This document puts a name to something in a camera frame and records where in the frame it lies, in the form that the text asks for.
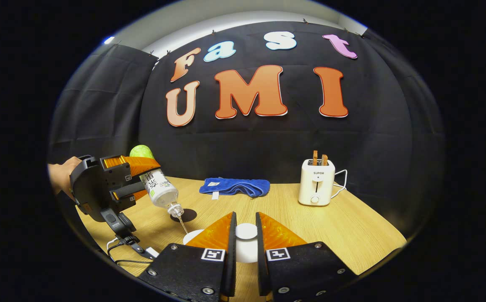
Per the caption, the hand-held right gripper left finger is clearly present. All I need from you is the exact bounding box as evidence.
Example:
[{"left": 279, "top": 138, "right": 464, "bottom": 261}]
[{"left": 137, "top": 211, "right": 238, "bottom": 302}]

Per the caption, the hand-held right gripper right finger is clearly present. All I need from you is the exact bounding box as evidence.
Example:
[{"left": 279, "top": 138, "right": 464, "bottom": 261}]
[{"left": 256, "top": 211, "right": 358, "bottom": 302}]

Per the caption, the clear water bottle white label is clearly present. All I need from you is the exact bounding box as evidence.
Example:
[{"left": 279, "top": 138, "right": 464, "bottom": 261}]
[{"left": 130, "top": 145, "right": 185, "bottom": 219}]

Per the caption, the white teacup lid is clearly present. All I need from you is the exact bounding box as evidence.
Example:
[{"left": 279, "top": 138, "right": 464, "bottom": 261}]
[{"left": 235, "top": 224, "right": 259, "bottom": 263}]

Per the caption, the white teacup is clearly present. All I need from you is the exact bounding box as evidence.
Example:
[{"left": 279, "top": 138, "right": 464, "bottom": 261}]
[{"left": 183, "top": 229, "right": 206, "bottom": 245}]

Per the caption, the dark round coaster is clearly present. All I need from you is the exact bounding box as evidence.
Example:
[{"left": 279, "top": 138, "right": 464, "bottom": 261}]
[{"left": 170, "top": 208, "right": 197, "bottom": 223}]

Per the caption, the blue folded towel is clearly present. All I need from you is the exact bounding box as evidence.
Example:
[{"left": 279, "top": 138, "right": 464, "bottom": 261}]
[{"left": 199, "top": 177, "right": 270, "bottom": 200}]

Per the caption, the white toaster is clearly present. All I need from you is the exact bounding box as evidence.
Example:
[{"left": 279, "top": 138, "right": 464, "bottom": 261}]
[{"left": 298, "top": 159, "right": 336, "bottom": 206}]

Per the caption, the black backdrop cloth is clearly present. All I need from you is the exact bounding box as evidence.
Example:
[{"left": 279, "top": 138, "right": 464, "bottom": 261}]
[{"left": 49, "top": 21, "right": 445, "bottom": 227}]

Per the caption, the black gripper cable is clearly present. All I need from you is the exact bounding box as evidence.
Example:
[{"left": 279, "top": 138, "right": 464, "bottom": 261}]
[{"left": 107, "top": 234, "right": 159, "bottom": 266}]

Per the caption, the white toaster cable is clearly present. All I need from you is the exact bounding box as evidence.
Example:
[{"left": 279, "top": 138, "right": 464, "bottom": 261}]
[{"left": 330, "top": 169, "right": 348, "bottom": 198}]

